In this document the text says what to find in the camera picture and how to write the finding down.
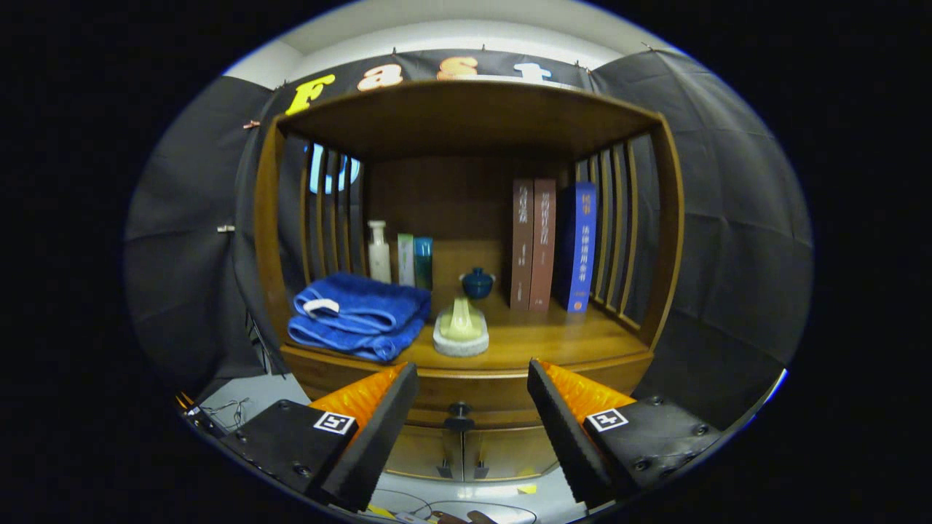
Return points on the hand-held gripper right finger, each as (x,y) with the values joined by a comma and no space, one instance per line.
(566,440)

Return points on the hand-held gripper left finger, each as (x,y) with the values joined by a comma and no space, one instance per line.
(378,440)

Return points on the wooden drawer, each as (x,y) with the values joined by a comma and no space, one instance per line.
(495,386)

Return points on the wooden cabinet door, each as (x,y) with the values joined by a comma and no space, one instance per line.
(415,451)
(510,451)

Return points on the wooden countertop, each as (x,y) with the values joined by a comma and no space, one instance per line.
(539,335)

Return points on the wooden cabinet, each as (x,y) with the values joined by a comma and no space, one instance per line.
(466,116)

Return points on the yellow black striped tape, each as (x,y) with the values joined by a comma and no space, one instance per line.
(378,511)

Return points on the blue folded towel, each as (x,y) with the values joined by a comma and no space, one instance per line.
(364,313)

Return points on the blue lidded teacup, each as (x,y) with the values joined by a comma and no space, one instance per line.
(478,285)

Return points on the white green box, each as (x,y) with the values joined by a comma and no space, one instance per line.
(405,262)

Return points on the white pump bottle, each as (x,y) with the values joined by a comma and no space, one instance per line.
(379,258)

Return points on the teal box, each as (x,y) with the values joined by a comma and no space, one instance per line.
(423,263)

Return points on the small black orange device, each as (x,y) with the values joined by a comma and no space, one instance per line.
(195,413)

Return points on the blue book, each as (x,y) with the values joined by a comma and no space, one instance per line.
(582,247)

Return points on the reddish brown book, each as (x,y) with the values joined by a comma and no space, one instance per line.
(543,247)

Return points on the dark brown book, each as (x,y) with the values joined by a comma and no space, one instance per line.
(522,247)

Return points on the black backdrop cloth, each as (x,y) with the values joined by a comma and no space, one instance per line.
(728,218)

